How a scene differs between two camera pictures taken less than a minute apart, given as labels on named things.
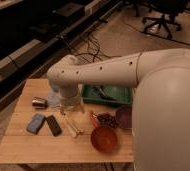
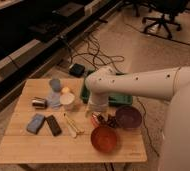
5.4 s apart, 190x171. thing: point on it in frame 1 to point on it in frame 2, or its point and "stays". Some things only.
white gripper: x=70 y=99 to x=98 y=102
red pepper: x=94 y=119 stays
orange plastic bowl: x=103 y=139 stays
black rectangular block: x=56 y=130 stays
